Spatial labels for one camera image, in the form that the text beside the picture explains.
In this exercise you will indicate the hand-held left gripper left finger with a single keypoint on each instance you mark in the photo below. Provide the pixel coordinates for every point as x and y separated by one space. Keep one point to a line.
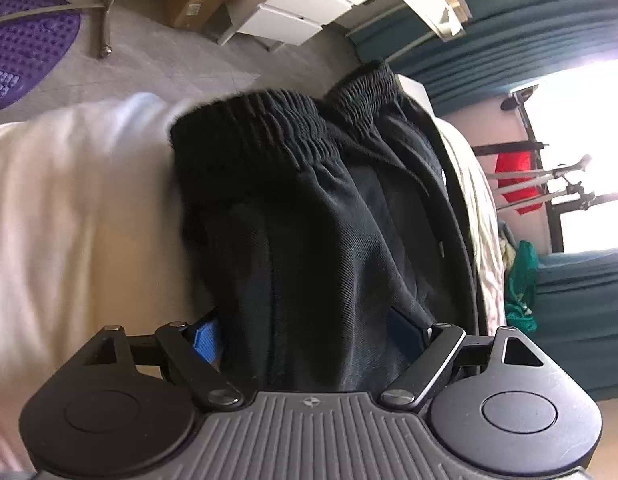
207 342

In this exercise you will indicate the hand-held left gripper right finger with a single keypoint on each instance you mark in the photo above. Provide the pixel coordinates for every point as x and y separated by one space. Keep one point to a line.
406 336

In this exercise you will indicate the black pants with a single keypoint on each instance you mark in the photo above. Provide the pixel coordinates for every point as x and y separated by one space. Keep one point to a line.
314 220

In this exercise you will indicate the green cloth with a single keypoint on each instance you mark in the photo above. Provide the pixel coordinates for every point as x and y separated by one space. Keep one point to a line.
523 280

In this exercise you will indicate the cream patterned bedding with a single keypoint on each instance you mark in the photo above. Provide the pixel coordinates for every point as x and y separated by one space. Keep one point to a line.
481 220

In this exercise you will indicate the white bed blanket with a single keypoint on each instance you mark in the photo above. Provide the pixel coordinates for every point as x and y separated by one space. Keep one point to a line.
84 220

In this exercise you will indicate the teal curtain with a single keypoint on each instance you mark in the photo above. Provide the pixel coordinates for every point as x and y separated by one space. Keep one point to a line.
584 320
489 25

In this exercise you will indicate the red cloth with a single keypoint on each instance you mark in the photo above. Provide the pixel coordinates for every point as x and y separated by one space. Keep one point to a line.
516 180

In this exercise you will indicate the black drying rack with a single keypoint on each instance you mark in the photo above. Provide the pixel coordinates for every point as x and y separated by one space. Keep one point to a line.
549 160

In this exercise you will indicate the window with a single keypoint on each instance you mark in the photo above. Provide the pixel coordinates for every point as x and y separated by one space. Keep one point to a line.
594 125

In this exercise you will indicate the white drawer cabinet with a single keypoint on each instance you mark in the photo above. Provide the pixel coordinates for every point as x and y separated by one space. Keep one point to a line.
294 10

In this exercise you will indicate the purple studded massage mat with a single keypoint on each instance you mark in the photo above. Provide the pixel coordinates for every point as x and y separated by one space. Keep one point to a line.
24 45

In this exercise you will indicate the metal chair frame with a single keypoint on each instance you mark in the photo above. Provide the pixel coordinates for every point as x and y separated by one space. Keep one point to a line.
109 10

